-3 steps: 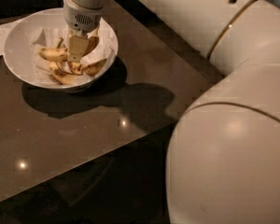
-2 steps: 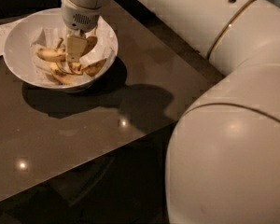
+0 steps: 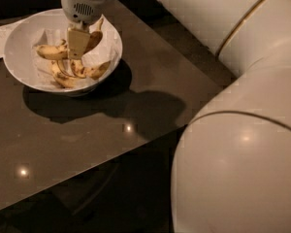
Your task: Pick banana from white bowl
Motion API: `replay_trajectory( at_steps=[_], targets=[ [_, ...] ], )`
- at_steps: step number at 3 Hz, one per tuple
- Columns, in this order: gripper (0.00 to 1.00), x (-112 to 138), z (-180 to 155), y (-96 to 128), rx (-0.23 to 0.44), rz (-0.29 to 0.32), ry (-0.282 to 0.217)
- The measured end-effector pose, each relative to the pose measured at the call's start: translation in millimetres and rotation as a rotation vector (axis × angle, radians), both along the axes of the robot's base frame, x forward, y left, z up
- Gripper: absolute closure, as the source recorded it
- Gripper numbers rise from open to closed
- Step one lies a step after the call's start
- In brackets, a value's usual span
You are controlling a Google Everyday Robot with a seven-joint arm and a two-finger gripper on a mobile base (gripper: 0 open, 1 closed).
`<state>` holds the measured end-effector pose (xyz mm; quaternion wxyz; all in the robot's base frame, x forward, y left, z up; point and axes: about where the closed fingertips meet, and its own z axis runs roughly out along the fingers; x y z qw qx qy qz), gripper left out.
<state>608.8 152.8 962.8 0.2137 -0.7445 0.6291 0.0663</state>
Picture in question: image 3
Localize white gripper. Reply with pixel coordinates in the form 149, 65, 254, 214
61, 0, 105, 59

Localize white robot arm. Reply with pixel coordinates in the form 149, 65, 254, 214
157, 0, 291, 233

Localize upright yellow banana left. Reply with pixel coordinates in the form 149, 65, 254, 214
57, 60, 74, 77

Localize yellow banana right side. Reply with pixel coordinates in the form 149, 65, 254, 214
70, 60, 111, 81

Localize white bowl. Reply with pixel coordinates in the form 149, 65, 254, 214
4, 9, 114, 97

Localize yellow banana at bottom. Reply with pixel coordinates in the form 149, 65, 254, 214
50, 60, 86, 88

